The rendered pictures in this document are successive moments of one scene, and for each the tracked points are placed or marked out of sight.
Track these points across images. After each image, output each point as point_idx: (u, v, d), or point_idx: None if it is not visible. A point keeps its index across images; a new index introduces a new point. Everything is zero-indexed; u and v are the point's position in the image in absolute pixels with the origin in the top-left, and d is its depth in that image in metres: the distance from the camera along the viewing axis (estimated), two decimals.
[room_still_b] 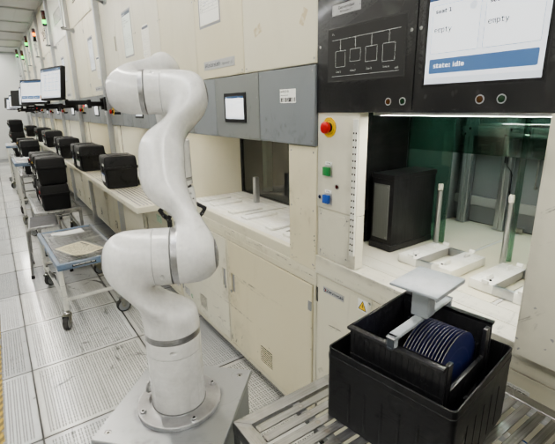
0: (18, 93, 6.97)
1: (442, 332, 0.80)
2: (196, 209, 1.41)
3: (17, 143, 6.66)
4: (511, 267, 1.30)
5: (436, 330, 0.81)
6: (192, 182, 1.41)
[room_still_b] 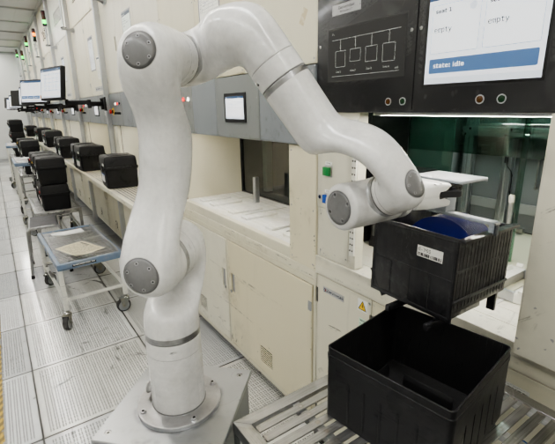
0: (18, 93, 6.97)
1: None
2: (447, 203, 0.80)
3: (17, 143, 6.66)
4: (511, 267, 1.30)
5: None
6: None
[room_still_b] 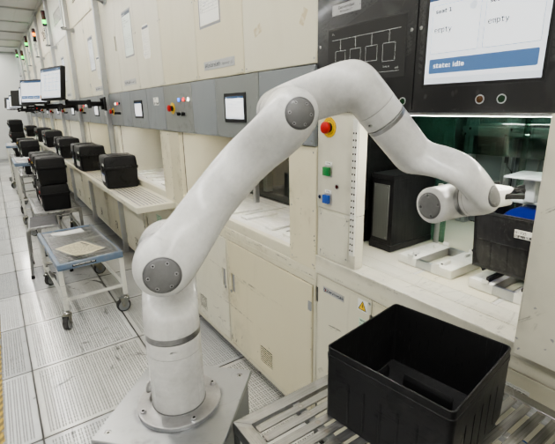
0: (18, 93, 6.97)
1: None
2: (510, 203, 1.01)
3: (17, 143, 6.66)
4: None
5: None
6: None
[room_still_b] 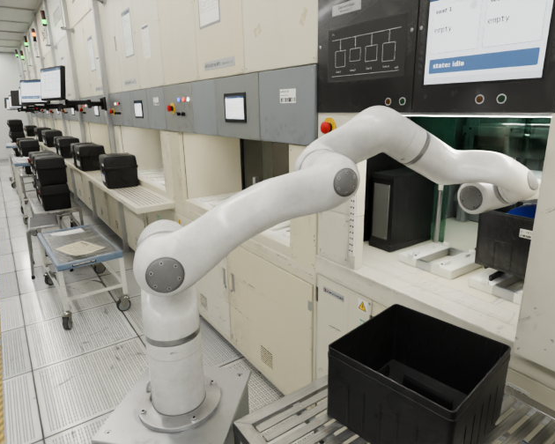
0: (18, 93, 6.97)
1: None
2: None
3: (17, 143, 6.66)
4: None
5: None
6: None
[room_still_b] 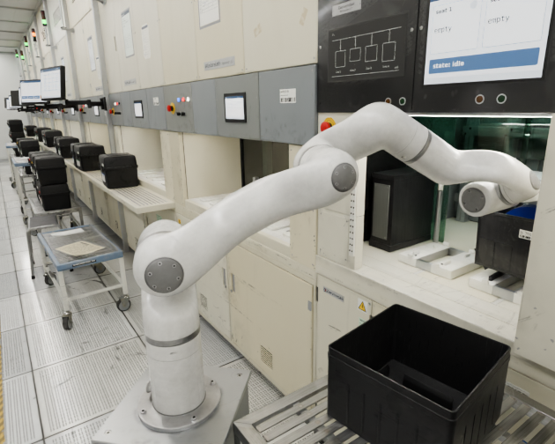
0: (18, 93, 6.97)
1: None
2: None
3: (17, 143, 6.66)
4: None
5: None
6: None
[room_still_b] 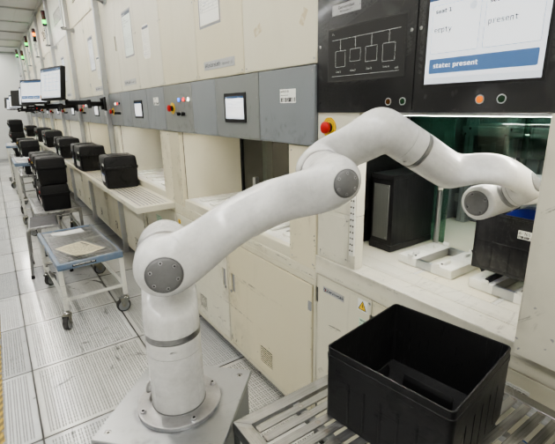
0: (18, 93, 6.97)
1: None
2: None
3: (17, 143, 6.66)
4: None
5: None
6: None
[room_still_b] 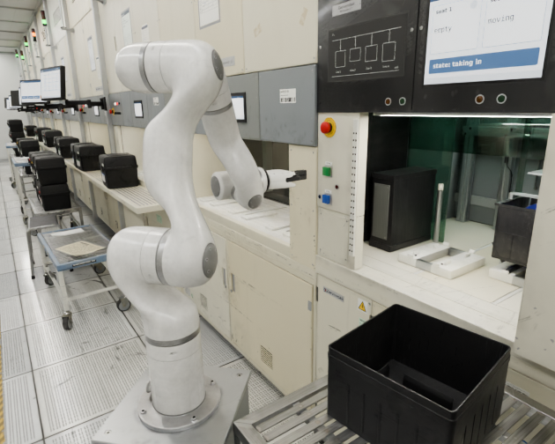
0: (18, 93, 6.97)
1: None
2: (292, 185, 1.27)
3: (17, 143, 6.66)
4: None
5: None
6: (267, 181, 1.23)
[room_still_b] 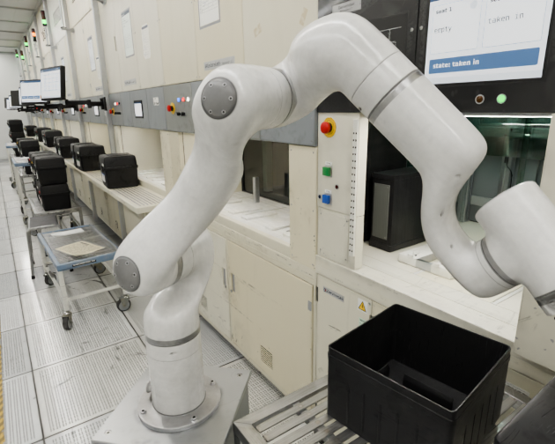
0: (18, 93, 6.97)
1: None
2: None
3: (17, 143, 6.66)
4: None
5: None
6: None
